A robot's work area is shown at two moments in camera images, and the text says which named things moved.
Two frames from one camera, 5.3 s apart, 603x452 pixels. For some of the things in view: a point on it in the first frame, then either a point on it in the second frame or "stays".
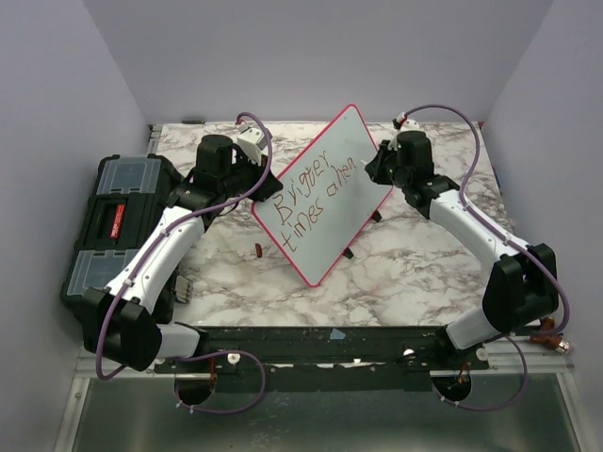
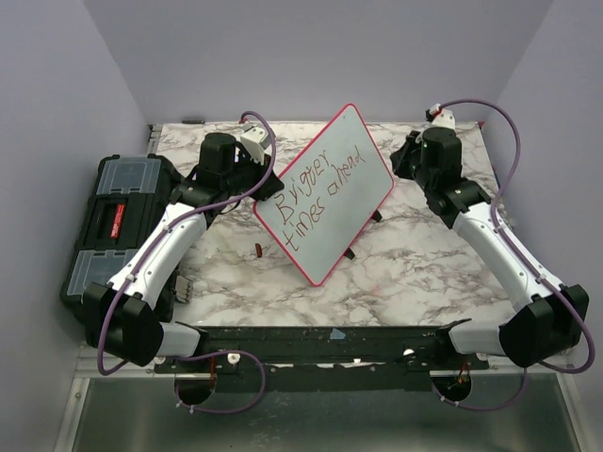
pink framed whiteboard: (328, 201) stays
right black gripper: (375, 168) → (400, 156)
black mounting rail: (325, 359) stays
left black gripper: (270, 184) stays
